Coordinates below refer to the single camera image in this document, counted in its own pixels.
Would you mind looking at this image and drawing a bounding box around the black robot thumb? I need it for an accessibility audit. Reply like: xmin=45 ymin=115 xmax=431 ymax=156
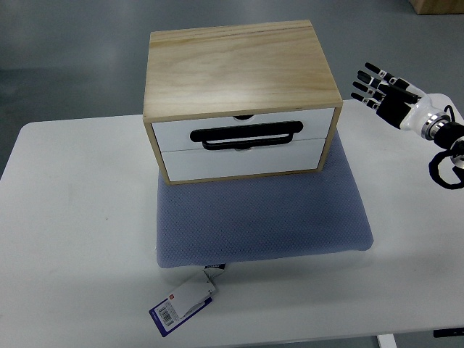
xmin=393 ymin=83 xmax=420 ymax=104

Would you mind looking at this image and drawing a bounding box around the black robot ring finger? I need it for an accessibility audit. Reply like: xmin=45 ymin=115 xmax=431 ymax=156
xmin=352 ymin=81 xmax=384 ymax=99

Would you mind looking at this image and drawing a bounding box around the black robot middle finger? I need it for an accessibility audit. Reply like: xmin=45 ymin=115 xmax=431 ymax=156
xmin=357 ymin=70 xmax=386 ymax=89

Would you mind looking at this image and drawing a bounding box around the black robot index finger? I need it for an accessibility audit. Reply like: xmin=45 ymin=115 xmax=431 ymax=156
xmin=365 ymin=62 xmax=392 ymax=82

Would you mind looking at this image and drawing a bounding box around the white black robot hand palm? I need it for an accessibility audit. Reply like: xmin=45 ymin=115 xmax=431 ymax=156
xmin=376 ymin=83 xmax=450 ymax=136

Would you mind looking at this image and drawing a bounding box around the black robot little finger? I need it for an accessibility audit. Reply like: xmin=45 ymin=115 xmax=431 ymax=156
xmin=350 ymin=92 xmax=380 ymax=110

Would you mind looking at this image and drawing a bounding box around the black drawer handle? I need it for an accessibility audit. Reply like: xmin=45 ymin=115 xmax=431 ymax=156
xmin=190 ymin=120 xmax=304 ymax=151

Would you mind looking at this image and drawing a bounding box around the white drawer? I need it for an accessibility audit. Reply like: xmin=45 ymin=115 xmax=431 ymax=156
xmin=162 ymin=138 xmax=326 ymax=181
xmin=152 ymin=108 xmax=334 ymax=152

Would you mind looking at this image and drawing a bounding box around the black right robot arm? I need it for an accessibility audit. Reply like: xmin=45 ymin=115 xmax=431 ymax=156
xmin=351 ymin=62 xmax=463 ymax=169

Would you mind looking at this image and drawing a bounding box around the light wood drawer cabinet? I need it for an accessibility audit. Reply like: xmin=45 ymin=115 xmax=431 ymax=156
xmin=143 ymin=20 xmax=343 ymax=185

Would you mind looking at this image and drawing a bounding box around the cardboard box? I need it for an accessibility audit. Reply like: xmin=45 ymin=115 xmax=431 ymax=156
xmin=409 ymin=0 xmax=463 ymax=15

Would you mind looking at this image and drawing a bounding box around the blue-grey mesh cushion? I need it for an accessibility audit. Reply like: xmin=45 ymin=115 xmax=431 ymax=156
xmin=157 ymin=136 xmax=373 ymax=268

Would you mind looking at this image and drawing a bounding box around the black table control panel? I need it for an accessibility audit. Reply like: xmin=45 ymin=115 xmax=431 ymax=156
xmin=433 ymin=327 xmax=464 ymax=338

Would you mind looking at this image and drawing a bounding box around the white table leg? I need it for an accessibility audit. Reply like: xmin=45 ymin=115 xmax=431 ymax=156
xmin=377 ymin=334 xmax=397 ymax=348

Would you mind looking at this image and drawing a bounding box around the white and blue price tag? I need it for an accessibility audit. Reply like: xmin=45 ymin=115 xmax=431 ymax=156
xmin=149 ymin=264 xmax=225 ymax=338

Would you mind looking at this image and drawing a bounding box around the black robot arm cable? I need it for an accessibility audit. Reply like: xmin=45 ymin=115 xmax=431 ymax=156
xmin=428 ymin=104 xmax=464 ymax=190

